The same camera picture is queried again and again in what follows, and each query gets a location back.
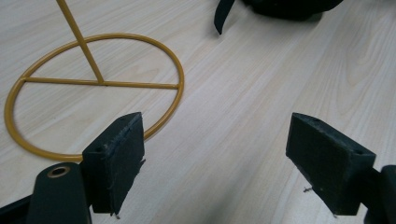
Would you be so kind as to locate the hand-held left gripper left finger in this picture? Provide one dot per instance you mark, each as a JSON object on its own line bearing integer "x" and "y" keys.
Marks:
{"x": 115, "y": 165}

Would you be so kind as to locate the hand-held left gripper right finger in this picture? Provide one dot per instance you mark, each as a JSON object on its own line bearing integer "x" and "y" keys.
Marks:
{"x": 330, "y": 168}

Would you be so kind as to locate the black cap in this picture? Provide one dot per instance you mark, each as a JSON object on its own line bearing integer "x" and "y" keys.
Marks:
{"x": 280, "y": 9}

